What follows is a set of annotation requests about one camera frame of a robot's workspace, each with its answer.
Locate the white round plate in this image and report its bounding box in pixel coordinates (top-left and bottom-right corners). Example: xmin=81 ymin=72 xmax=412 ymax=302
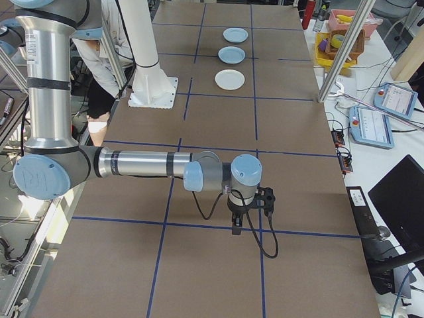
xmin=214 ymin=69 xmax=246 ymax=91

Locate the light blue round plate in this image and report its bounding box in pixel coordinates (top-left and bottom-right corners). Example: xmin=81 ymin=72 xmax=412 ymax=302
xmin=217 ymin=46 xmax=246 ymax=64
xmin=222 ymin=27 xmax=250 ymax=44

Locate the orange black adapter box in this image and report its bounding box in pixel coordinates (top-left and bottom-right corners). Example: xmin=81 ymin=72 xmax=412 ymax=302
xmin=337 ymin=154 xmax=354 ymax=176
xmin=331 ymin=129 xmax=346 ymax=147

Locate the blue grey teach pendant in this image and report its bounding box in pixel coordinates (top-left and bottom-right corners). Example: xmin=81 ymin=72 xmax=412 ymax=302
xmin=348 ymin=105 xmax=396 ymax=150
xmin=373 ymin=82 xmax=419 ymax=121

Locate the black monitor screen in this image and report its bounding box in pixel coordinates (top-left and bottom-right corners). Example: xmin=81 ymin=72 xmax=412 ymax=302
xmin=367 ymin=154 xmax=424 ymax=254

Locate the yellow plastic bin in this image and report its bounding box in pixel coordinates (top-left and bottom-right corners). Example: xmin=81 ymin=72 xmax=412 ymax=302
xmin=314 ymin=31 xmax=358 ymax=70

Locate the pink thin rod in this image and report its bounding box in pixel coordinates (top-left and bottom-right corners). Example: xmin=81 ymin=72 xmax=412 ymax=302
xmin=343 ymin=93 xmax=424 ymax=129

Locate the green tape roll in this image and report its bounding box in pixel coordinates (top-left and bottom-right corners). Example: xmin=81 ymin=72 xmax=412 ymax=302
xmin=331 ymin=32 xmax=348 ymax=49

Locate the person in light jacket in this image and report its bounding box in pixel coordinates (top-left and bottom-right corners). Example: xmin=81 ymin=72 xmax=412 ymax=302
xmin=71 ymin=0 xmax=136 ymax=147

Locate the brown wicker basket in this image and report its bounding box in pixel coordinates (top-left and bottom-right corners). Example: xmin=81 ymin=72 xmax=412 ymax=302
xmin=325 ymin=28 xmax=366 ymax=64

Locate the clear plastic bottle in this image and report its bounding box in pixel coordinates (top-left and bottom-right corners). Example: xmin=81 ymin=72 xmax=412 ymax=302
xmin=312 ymin=4 xmax=328 ymax=33

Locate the red bottle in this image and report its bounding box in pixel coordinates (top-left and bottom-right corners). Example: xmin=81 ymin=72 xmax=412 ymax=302
xmin=301 ymin=0 xmax=316 ymax=30

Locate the beige wooden board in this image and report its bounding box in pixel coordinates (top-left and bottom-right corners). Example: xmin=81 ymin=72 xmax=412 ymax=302
xmin=395 ymin=42 xmax=424 ymax=83

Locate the pink plastic basket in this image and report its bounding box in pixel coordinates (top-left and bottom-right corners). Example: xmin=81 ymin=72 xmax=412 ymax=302
xmin=327 ymin=9 xmax=384 ymax=41

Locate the black wrist loop cable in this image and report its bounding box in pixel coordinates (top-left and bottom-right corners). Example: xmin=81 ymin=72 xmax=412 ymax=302
xmin=191 ymin=189 xmax=223 ymax=221

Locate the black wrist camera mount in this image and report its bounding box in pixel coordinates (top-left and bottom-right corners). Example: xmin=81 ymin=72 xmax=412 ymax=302
xmin=254 ymin=186 xmax=277 ymax=218

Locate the black camera cable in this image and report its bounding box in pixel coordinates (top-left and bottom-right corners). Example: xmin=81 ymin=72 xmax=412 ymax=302
xmin=231 ymin=189 xmax=280 ymax=260

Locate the white square base plate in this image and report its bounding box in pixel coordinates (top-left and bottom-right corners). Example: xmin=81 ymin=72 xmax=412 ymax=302
xmin=127 ymin=76 xmax=179 ymax=110

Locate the blue cable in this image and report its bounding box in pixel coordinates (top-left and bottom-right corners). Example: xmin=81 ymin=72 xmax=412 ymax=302
xmin=392 ymin=264 xmax=417 ymax=318

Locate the aluminium frame bar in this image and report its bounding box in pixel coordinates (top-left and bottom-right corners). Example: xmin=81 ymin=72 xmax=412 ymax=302
xmin=0 ymin=46 xmax=29 ymax=95
xmin=99 ymin=0 xmax=129 ymax=99
xmin=0 ymin=185 xmax=85 ymax=318

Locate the white pedestal column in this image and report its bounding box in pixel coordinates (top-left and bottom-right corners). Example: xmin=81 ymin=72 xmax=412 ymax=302
xmin=117 ymin=0 xmax=170 ymax=104

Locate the aluminium post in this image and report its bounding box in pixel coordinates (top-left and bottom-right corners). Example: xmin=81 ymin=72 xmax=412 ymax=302
xmin=317 ymin=0 xmax=378 ymax=103

